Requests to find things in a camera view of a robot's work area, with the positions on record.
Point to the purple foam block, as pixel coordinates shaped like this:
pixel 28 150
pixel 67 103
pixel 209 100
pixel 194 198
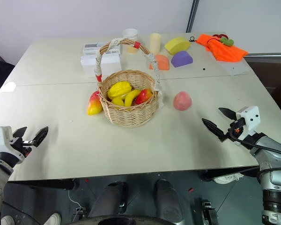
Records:
pixel 181 59

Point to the white plastic cup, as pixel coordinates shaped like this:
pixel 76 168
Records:
pixel 130 34

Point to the orange cloth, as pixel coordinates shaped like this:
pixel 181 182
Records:
pixel 224 52

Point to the dark rounded leg shape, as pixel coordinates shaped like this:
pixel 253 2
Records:
pixel 168 199

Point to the cream cylinder block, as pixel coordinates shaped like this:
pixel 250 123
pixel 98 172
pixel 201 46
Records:
pixel 155 43

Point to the orange foam block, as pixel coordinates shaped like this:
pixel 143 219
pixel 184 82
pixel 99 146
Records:
pixel 164 62

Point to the small yellow lemon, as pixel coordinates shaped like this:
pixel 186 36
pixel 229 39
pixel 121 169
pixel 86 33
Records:
pixel 117 102

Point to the yellow foam block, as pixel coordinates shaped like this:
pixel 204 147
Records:
pixel 176 45

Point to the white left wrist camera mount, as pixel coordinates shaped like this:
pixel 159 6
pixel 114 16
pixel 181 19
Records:
pixel 0 137

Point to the small white labelled box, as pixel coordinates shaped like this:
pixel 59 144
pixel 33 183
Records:
pixel 91 48

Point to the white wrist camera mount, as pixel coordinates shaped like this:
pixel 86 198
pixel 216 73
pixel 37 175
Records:
pixel 250 118
pixel 0 137

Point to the grey vertical post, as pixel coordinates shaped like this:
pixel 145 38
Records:
pixel 192 16

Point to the white sneaker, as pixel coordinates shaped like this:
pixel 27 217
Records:
pixel 227 178
pixel 52 219
pixel 7 220

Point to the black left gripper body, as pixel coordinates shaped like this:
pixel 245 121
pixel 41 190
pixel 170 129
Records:
pixel 23 144

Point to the yellow starfruit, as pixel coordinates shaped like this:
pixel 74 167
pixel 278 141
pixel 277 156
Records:
pixel 119 89

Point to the white paper sheet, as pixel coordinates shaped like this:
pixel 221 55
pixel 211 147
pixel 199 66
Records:
pixel 236 68

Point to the red yellow mango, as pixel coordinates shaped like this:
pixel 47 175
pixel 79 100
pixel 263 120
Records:
pixel 94 105
pixel 144 95

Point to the black table frame bar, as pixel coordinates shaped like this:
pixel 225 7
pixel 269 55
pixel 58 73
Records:
pixel 49 184

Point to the yellow banana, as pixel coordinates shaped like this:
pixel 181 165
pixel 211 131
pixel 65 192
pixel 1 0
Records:
pixel 131 97

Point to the small black clip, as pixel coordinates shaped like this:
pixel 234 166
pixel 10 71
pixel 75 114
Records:
pixel 192 39

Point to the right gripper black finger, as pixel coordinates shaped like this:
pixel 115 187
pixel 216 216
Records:
pixel 228 113
pixel 214 129

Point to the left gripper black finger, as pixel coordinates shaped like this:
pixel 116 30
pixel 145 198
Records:
pixel 19 134
pixel 40 137

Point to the large white box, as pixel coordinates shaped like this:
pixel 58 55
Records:
pixel 89 64

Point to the red green plush toy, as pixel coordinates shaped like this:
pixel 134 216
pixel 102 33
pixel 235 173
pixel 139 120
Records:
pixel 227 41

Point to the pink peach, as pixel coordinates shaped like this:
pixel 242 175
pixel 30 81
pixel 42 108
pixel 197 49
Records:
pixel 182 100

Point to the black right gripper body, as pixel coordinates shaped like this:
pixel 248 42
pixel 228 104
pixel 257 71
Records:
pixel 235 131

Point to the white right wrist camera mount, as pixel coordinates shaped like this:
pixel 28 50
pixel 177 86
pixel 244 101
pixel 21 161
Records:
pixel 250 118

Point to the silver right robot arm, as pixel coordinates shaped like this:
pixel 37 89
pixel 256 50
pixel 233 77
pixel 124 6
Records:
pixel 271 152

